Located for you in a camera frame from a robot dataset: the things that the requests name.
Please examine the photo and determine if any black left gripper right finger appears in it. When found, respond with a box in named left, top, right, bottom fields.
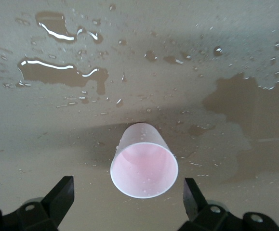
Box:
left=178, top=177, right=279, bottom=231

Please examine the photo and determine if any pink plastic cup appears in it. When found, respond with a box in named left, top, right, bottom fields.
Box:
left=110, top=122, right=179, bottom=199

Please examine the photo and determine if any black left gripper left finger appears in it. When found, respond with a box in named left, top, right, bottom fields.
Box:
left=0, top=175, right=75, bottom=231

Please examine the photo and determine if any brown table cover mat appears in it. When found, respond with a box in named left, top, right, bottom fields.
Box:
left=0, top=0, right=279, bottom=231

